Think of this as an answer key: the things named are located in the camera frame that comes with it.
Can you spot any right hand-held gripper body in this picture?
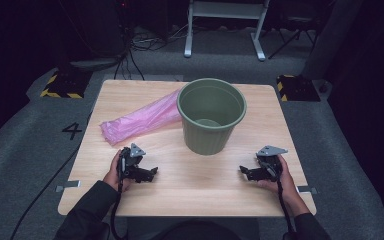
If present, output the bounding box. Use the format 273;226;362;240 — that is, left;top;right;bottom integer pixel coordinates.
255;144;289;183

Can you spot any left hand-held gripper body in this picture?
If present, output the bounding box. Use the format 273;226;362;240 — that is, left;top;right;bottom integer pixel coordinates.
118;143;147;184

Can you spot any pink plastic bag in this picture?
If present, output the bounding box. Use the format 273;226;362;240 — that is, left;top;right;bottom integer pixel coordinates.
99;88;184;146

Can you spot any green trash bin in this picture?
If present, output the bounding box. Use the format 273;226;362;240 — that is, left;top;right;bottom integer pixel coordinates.
176;78;248;156

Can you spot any person's left hand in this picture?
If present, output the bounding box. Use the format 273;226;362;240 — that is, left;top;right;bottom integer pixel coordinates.
103;149;134;193

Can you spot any person's right hand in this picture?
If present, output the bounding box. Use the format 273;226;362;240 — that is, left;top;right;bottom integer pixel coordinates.
257;154;306;209

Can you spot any person's torso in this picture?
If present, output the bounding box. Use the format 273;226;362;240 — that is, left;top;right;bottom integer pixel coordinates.
149;219;244;240

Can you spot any black yellow striped base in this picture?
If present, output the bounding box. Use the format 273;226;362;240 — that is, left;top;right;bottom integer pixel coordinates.
39;69;93;99
276;74;322;103

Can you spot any dark equipment stand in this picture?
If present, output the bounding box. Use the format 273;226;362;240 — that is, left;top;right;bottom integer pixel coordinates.
58;0;131;73

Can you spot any black tripod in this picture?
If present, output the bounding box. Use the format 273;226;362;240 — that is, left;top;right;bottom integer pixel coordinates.
268;16;318;60

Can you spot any white desk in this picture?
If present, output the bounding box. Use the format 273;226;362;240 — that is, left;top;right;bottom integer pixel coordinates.
183;0;270;62

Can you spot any right hand-held gripper cable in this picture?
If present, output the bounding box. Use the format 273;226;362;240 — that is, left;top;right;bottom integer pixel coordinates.
275;176;298;236

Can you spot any hand-held gripper cable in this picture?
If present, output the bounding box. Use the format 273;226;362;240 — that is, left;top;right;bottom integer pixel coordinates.
275;176;298;236
109;159;128;240

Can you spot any metal table bracket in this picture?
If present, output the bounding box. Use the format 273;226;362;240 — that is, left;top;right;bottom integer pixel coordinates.
55;180;82;193
296;185;318;195

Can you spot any left hand-held gripper cable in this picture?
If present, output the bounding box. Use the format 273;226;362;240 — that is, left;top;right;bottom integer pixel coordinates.
109;159;128;240

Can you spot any black floor cable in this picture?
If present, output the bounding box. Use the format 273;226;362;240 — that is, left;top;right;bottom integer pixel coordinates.
9;111;93;240

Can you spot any bundle of floor cables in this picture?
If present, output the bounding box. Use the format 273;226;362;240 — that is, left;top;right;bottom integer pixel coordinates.
113;26;188;81

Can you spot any grey post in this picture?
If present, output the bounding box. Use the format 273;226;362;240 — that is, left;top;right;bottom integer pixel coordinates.
301;0;364;81

